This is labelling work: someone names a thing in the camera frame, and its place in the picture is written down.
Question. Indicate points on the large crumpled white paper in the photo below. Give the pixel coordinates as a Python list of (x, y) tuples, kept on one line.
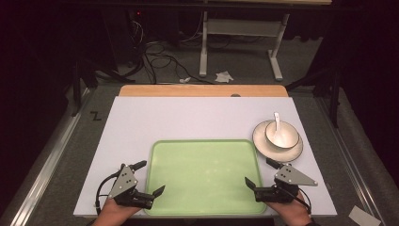
[(224, 77)]

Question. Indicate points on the person's left hand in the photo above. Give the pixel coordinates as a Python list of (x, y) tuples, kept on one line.
[(113, 213)]

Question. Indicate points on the metal floor rail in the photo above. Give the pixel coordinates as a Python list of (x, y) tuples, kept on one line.
[(47, 169), (351, 160)]

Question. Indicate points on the flat white paper sheet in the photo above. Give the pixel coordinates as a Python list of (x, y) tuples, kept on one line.
[(363, 216)]

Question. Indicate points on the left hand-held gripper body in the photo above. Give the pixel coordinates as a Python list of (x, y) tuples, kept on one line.
[(125, 183)]

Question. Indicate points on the green plastic tray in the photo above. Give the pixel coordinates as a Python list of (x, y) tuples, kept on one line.
[(204, 179)]

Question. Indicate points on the white metal desk frame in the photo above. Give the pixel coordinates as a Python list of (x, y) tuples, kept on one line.
[(241, 27)]

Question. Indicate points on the person's right hand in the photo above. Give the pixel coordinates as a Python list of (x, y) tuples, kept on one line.
[(291, 212)]

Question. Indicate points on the white table board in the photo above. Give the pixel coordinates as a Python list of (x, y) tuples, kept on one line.
[(188, 119)]

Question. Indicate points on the white plate with dark rim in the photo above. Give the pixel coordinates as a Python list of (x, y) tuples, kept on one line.
[(276, 154)]

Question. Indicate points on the white bowl with dark rim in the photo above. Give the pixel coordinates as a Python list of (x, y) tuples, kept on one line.
[(287, 138)]

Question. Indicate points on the wooden table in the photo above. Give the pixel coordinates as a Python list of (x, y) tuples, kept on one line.
[(188, 90)]

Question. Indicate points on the black stand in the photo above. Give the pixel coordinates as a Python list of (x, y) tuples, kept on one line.
[(335, 94), (76, 88)]

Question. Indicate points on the small crumpled white paper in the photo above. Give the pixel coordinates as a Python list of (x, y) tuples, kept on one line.
[(185, 80)]

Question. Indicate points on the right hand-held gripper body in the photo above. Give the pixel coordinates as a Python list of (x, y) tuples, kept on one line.
[(290, 180)]

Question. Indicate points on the white ceramic spoon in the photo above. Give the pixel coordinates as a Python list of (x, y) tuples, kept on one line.
[(277, 125)]

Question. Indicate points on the dark table grommet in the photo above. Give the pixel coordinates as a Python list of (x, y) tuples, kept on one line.
[(235, 95)]

